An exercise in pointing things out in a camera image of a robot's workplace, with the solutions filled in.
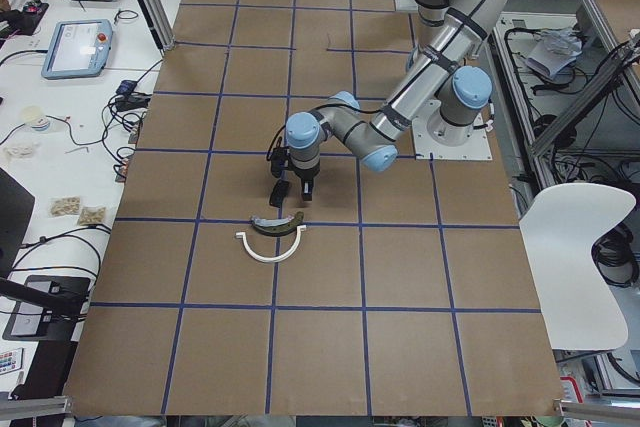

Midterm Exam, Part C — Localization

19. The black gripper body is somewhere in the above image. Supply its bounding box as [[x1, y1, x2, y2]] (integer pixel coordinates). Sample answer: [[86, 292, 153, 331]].
[[292, 165, 320, 182]]

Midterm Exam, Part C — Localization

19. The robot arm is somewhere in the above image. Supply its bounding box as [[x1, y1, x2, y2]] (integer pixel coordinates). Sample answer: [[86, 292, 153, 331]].
[[266, 0, 506, 201]]

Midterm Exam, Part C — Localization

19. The dark olive curved part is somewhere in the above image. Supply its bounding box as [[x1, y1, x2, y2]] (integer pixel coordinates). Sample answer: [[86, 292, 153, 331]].
[[250, 211, 304, 237]]

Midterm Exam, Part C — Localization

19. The blue plaid small pouch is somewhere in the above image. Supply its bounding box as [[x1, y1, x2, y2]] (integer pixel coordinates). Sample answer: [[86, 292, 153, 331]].
[[116, 79, 137, 96]]

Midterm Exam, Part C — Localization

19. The near blue teach pendant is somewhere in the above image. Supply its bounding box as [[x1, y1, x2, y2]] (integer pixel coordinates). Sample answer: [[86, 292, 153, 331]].
[[41, 19, 113, 80]]

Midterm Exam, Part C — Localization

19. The white plastic chair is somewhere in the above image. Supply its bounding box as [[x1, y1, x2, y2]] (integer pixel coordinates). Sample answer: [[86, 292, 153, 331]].
[[519, 183, 636, 351]]

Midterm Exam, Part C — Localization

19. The white curved plastic bracket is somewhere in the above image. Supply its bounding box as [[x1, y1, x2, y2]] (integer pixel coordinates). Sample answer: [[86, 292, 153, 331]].
[[234, 225, 307, 264]]

